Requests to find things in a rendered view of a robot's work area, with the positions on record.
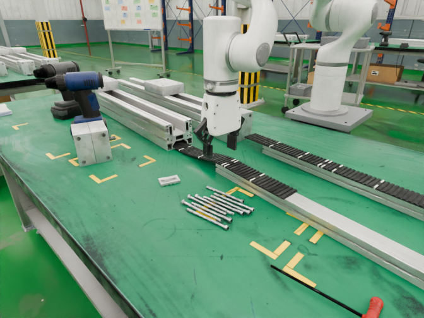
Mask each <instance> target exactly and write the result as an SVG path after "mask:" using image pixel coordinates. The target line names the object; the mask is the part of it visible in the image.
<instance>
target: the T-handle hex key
mask: <svg viewBox="0 0 424 318"><path fill-rule="evenodd" d="M270 267H271V268H273V269H275V270H277V271H279V272H280V273H282V274H284V275H286V276H287V277H289V278H291V279H293V280H295V281H297V282H298V283H300V284H302V285H303V286H306V287H307V288H309V289H311V290H313V291H314V292H316V293H318V294H320V295H322V296H323V297H325V298H327V299H329V300H330V301H332V302H334V303H336V304H338V305H340V306H342V307H343V308H345V309H347V310H349V311H350V312H352V313H354V314H356V315H358V316H359V317H361V318H379V314H380V311H381V310H382V308H383V306H384V303H383V301H382V300H381V299H380V298H379V297H372V298H371V299H370V306H369V308H368V312H367V313H366V314H361V313H359V312H357V311H356V310H354V309H352V308H350V307H349V306H347V305H345V304H343V303H341V302H339V301H337V300H336V299H334V298H332V297H330V296H329V295H326V294H325V293H323V292H321V291H319V290H318V289H316V288H314V287H312V286H310V285H308V284H306V283H305V282H303V281H301V280H299V279H298V278H296V277H294V276H292V275H290V274H288V273H286V272H285V271H283V270H281V269H280V268H277V267H276V266H273V265H272V264H271V266H270Z"/></svg>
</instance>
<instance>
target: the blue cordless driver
mask: <svg viewBox="0 0 424 318"><path fill-rule="evenodd" d="M36 85H46V87H47V88H50V89H55V90H59V91H60V92H62V91H68V90H69V91H73V92H74V93H73V97H74V100H75V102H78V104H79V107H80V109H81V113H82V115H79V116H75V117H74V121H72V122H71V124H79V123H84V122H93V121H103V123H104V124H105V126H106V128H107V130H108V127H107V121H106V118H103V117H102V114H101V113H100V111H99V109H100V106H99V103H98V100H97V97H96V95H95V93H93V92H92V90H98V88H100V87H101V89H103V87H104V84H103V77H102V73H101V72H100V71H98V73H96V72H95V71H84V72H72V73H66V74H64V73H59V74H56V75H55V76H53V77H51V78H47V79H45V83H36Z"/></svg>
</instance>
